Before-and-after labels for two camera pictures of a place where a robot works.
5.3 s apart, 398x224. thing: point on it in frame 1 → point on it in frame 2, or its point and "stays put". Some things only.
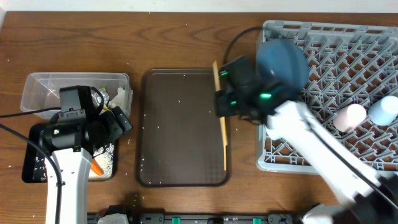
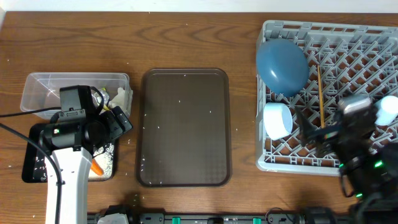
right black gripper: (222, 110) → (307, 131)
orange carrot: (96, 167) stays put
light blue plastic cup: (383, 111) stays put
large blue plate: (285, 63) stays put
